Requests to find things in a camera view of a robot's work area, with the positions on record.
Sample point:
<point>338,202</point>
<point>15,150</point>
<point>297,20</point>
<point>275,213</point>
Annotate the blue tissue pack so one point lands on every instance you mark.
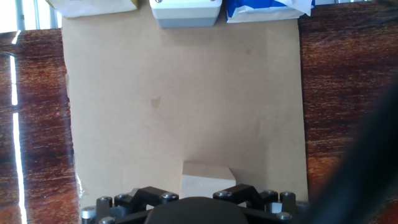
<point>264,14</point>

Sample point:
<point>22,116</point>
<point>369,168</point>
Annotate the light wooden block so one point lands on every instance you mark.
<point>205,180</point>

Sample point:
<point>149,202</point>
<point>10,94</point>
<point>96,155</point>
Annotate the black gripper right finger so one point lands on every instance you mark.
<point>273,208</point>

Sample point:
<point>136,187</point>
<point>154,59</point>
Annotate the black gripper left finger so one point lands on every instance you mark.
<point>124,208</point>

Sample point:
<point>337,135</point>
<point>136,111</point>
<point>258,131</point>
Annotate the gold tissue pack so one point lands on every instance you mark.
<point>93,7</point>

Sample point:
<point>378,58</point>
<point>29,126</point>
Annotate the brown cardboard sheet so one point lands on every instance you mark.
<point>186,93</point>

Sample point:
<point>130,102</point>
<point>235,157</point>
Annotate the green push button box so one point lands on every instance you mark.
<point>186,12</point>

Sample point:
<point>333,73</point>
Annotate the glossy red wooden board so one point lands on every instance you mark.
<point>335,77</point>

